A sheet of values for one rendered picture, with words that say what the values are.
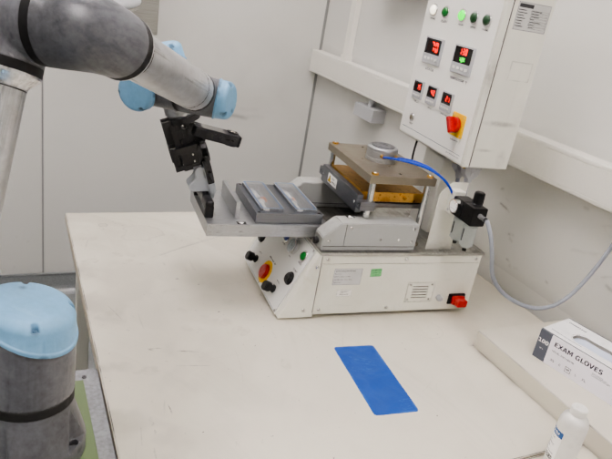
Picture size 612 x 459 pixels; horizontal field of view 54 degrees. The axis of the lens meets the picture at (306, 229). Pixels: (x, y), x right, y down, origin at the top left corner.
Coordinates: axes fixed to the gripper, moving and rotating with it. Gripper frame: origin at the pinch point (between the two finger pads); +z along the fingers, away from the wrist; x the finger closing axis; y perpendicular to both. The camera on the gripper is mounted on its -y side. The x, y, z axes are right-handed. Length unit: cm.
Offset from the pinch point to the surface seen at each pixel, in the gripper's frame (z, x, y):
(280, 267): 22.4, 5.4, -10.7
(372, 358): 35, 34, -21
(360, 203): 7.6, 13.3, -31.0
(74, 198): 41, -132, 47
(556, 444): 34, 71, -40
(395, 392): 35, 46, -21
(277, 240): 20.0, -3.8, -13.0
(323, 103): 29, -129, -72
